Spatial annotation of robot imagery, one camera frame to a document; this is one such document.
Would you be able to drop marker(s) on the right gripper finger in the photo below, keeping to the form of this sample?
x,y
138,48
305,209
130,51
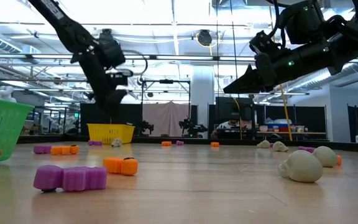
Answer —
x,y
247,82

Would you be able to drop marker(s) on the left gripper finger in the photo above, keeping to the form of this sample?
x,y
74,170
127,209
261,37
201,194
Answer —
x,y
110,109

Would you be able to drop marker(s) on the grey-green skull toy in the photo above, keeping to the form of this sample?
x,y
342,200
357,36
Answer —
x,y
116,143
263,144
280,147
303,166

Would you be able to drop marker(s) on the orange skeleton toy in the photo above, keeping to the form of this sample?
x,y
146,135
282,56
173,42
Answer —
x,y
339,160
120,165
64,150
166,143
214,144

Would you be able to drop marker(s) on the cream rounded toy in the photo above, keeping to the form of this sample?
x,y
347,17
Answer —
x,y
325,155

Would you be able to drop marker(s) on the black background robot arm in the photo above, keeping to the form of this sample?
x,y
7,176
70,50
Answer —
x,y
146,127
191,126

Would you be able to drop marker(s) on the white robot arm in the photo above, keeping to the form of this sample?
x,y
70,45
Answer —
x,y
6,93

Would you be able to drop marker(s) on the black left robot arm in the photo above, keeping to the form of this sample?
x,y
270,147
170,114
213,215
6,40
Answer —
x,y
64,28

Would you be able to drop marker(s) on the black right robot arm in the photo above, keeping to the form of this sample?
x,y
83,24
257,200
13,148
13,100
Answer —
x,y
353,34

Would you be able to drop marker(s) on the yellow plastic basket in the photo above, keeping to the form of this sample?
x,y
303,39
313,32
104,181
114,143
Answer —
x,y
110,133

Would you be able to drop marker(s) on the black computer monitor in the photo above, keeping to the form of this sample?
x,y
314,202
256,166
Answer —
x,y
228,107

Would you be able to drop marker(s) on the person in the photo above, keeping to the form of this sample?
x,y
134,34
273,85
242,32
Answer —
x,y
228,126

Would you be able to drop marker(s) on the beige curtain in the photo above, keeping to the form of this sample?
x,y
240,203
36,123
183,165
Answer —
x,y
165,119

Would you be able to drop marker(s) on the black gantry stand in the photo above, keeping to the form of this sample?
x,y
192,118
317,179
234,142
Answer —
x,y
166,81

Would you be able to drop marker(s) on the green plastic basket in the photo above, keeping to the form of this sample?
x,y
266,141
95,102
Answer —
x,y
8,124

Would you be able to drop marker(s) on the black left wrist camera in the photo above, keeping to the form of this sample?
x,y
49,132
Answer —
x,y
120,78

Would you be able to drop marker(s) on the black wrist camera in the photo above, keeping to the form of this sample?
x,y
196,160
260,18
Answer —
x,y
120,78
261,42

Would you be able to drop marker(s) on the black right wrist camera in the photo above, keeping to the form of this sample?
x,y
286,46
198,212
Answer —
x,y
261,42

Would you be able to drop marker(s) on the black overhead camera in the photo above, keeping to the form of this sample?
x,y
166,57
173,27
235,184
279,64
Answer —
x,y
204,38

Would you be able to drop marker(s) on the black overhead frame bar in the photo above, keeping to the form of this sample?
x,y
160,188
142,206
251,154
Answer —
x,y
179,57

